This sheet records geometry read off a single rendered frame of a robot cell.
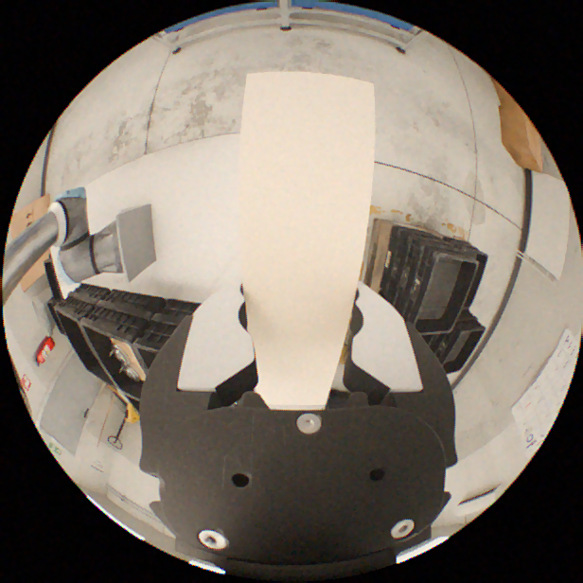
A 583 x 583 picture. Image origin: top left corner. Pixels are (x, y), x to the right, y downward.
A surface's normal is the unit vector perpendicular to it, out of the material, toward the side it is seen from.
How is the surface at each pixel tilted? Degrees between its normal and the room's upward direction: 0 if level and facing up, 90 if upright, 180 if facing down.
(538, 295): 90
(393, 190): 0
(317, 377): 0
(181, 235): 0
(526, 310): 90
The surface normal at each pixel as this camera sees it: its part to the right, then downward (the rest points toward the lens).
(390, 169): 0.00, 0.50
